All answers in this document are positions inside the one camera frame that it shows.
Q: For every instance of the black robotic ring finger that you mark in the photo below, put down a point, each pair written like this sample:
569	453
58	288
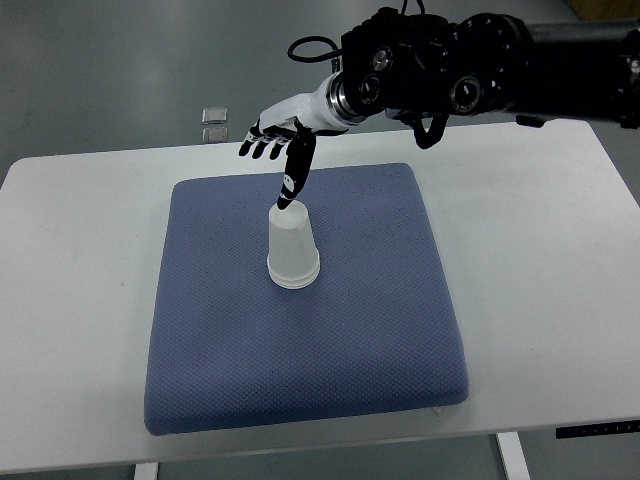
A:
255	149

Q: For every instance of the black robotic little finger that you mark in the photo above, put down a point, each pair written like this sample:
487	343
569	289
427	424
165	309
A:
254	133

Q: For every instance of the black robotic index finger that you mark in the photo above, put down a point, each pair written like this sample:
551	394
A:
280	139

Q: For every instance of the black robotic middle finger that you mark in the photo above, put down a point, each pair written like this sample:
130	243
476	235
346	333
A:
275	137

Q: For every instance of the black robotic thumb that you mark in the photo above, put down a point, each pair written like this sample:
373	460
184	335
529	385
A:
299	156

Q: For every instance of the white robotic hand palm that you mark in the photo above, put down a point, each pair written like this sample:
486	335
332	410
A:
316	111

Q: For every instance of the white paper cup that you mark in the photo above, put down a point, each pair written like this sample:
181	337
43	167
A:
294	283
292	249

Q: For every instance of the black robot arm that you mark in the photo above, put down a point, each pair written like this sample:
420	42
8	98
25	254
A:
422	69

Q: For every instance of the lower metal floor plate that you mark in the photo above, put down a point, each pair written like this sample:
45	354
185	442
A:
214	135

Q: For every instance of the metal floor plate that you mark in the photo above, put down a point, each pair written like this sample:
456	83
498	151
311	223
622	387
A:
214	115
214	135

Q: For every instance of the upper metal floor plate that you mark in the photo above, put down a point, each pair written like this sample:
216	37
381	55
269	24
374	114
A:
214	115

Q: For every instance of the white paper cup on cushion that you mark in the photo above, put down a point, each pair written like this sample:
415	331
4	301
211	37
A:
294	283

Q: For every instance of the blue textured cushion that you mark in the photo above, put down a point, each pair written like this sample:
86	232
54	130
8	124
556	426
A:
376	332

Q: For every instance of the brown cardboard box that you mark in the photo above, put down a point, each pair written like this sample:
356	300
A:
605	10

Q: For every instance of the white table leg left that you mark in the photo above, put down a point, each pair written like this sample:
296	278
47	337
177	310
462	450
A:
146	471

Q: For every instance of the white table leg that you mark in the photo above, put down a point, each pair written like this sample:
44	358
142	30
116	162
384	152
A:
146	471
512	456

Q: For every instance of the white table leg right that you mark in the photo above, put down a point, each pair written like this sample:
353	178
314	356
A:
512	456

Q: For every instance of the black desk control panel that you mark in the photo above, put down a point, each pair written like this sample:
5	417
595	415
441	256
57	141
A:
598	429

